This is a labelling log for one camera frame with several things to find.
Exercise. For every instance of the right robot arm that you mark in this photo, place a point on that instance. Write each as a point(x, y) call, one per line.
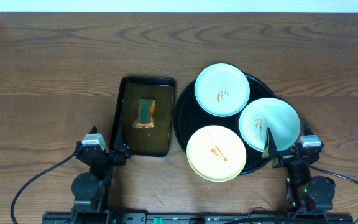
point(309, 195)

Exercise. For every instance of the orange green scrub sponge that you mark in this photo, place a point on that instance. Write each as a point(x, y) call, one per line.
point(145, 117)

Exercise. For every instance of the black rectangular water tray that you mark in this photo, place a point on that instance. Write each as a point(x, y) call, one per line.
point(144, 141)

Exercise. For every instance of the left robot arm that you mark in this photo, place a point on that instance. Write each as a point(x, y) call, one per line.
point(91, 189)

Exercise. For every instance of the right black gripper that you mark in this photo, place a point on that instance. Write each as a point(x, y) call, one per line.
point(271, 147)

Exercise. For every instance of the yellow plate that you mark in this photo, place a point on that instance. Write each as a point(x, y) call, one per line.
point(216, 153)

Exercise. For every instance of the light blue plate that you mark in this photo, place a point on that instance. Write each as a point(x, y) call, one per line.
point(269, 113)
point(222, 90)

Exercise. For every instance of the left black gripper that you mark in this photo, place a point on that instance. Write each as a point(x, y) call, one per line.
point(105, 156)

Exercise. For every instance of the black round serving tray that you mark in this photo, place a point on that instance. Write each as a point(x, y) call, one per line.
point(188, 117)

